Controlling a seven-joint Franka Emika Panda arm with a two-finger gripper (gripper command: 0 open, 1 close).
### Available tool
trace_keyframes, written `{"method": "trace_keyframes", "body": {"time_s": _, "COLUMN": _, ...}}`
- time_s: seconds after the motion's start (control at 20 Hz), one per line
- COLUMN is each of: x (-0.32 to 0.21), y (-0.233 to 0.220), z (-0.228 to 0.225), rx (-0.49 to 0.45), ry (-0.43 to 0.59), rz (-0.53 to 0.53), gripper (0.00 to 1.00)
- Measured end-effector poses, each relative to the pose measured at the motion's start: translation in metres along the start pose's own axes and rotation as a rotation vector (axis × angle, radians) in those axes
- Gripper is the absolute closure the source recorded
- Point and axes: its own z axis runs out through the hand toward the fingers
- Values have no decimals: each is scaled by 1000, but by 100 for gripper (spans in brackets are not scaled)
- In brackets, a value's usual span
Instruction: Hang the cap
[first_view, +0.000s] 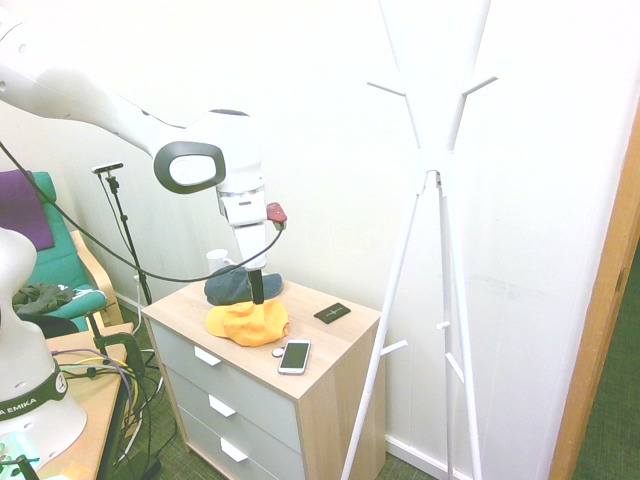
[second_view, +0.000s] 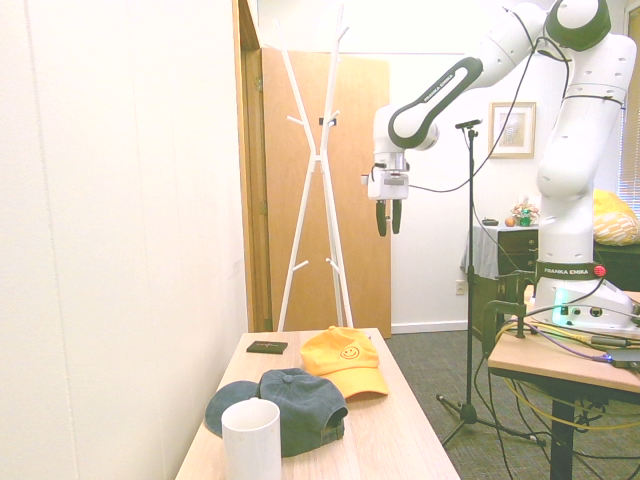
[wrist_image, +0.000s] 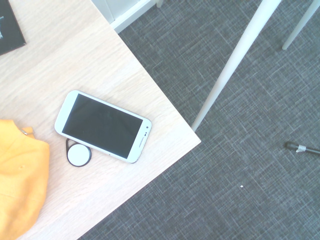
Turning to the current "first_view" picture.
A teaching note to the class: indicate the white smartphone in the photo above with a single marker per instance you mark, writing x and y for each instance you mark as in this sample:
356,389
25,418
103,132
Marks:
295,356

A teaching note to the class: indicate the purple cloth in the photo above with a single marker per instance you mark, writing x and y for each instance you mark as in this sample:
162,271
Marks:
20,215

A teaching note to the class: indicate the black tripod stand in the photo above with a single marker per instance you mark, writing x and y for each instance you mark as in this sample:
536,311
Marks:
127,235

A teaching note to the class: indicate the white mug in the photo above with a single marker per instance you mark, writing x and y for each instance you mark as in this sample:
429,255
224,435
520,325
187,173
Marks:
216,260

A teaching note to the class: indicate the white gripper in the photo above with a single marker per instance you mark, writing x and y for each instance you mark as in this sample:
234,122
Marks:
250,247

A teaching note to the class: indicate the dark blue baseball cap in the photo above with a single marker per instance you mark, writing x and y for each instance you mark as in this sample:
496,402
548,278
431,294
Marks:
225,290

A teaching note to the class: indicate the black card wallet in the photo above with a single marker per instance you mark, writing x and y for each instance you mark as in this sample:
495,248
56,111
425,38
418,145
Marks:
332,313

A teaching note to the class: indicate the dark crumpled garment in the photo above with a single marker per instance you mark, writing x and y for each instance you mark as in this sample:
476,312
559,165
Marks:
42,295

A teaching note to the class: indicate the black screw clamp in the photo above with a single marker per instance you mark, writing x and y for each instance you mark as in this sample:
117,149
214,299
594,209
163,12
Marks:
131,350

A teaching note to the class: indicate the green wooden armchair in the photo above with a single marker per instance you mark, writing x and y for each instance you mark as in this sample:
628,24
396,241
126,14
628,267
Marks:
60,265

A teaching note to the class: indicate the orange sticky note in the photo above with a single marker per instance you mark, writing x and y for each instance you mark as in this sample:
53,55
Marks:
76,471

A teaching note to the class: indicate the wooden door frame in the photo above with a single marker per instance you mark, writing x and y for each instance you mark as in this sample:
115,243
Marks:
595,325

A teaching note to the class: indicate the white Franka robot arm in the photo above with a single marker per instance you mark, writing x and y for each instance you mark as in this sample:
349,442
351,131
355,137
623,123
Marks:
100,110

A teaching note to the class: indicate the black camera bar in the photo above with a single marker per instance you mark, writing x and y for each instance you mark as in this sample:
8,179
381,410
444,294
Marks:
107,168

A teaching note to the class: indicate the small round silver coin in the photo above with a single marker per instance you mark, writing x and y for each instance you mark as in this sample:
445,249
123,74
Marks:
276,353

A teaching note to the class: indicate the red wrist camera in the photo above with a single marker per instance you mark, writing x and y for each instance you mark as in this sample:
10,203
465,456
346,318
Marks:
276,212

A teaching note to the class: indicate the white coat stand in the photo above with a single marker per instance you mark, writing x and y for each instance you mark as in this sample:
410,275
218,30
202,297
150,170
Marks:
435,160

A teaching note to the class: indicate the wooden chest of drawers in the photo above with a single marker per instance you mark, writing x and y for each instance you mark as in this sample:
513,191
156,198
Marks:
340,380

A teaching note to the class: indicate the grey drawer front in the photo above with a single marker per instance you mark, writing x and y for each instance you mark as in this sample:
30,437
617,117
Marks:
200,440
250,395
260,445

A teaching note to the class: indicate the orange baseball cap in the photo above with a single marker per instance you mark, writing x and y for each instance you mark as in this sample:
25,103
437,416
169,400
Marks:
250,325

